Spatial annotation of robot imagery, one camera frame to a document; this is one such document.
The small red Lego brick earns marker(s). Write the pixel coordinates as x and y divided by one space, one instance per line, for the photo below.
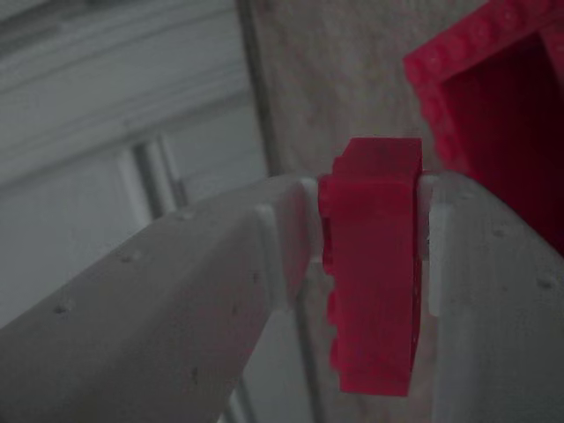
374 264

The large red lego box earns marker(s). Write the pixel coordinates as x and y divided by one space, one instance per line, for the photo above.
498 110

